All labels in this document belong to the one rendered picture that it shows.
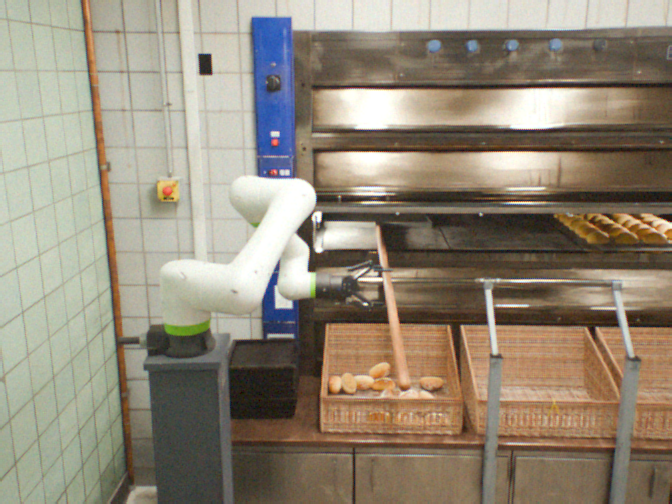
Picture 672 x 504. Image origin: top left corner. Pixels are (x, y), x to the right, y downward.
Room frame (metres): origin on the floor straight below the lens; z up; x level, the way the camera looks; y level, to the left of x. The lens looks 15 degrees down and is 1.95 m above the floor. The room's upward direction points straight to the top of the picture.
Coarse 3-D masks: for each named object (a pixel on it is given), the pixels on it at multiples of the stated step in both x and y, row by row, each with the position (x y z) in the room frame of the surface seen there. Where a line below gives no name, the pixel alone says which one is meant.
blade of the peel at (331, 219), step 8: (328, 216) 3.57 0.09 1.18; (336, 216) 3.57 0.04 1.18; (344, 216) 3.57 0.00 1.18; (352, 216) 3.57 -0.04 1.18; (360, 216) 3.57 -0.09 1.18; (368, 216) 3.57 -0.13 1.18; (376, 216) 3.57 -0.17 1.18; (384, 216) 3.57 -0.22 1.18; (392, 216) 3.57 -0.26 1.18; (400, 216) 3.57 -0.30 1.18; (408, 216) 3.57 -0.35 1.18; (416, 216) 3.57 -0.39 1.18; (424, 216) 3.57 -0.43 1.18; (328, 224) 3.33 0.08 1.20; (336, 224) 3.33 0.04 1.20; (344, 224) 3.33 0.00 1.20; (352, 224) 3.33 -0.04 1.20; (360, 224) 3.33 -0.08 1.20; (368, 224) 3.32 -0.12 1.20; (384, 224) 3.32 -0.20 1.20; (392, 224) 3.32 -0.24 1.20; (400, 224) 3.32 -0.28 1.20; (408, 224) 3.32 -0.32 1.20; (416, 224) 3.32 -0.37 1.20; (424, 224) 3.32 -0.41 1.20
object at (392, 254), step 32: (320, 256) 2.85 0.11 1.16; (352, 256) 2.85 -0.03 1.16; (416, 256) 2.84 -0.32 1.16; (448, 256) 2.84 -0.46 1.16; (480, 256) 2.83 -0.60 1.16; (512, 256) 2.83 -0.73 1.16; (544, 256) 2.83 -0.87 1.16; (576, 256) 2.82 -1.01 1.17; (608, 256) 2.82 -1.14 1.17; (640, 256) 2.82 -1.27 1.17
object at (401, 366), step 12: (384, 252) 2.73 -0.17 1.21; (384, 264) 2.55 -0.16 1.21; (384, 276) 2.41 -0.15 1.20; (384, 288) 2.28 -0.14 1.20; (396, 312) 2.03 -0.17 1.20; (396, 324) 1.91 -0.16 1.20; (396, 336) 1.82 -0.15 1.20; (396, 348) 1.74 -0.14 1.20; (396, 360) 1.67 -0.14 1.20; (408, 384) 1.53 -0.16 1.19
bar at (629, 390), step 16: (624, 320) 2.35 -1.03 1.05; (624, 336) 2.31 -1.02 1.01; (496, 352) 2.27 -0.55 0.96; (496, 368) 2.24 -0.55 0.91; (624, 368) 2.25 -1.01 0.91; (496, 384) 2.24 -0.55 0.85; (624, 384) 2.24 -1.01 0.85; (496, 400) 2.23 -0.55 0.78; (624, 400) 2.23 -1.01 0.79; (496, 416) 2.23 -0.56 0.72; (624, 416) 2.22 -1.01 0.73; (496, 432) 2.23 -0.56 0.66; (624, 432) 2.22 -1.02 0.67; (496, 448) 2.24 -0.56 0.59; (624, 448) 2.22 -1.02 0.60; (624, 464) 2.22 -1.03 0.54; (624, 480) 2.22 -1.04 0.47; (624, 496) 2.22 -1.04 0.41
